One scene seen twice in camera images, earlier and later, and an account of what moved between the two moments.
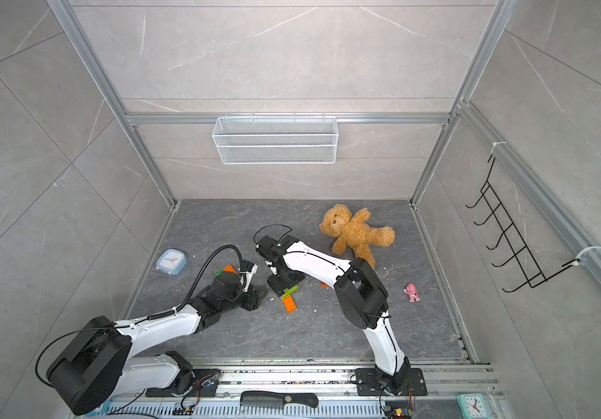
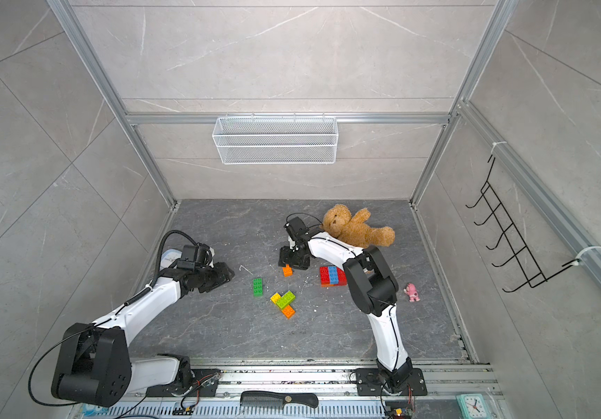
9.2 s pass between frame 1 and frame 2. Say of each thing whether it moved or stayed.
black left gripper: moved
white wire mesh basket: stayed
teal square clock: stayed
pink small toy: stayed
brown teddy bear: stayed
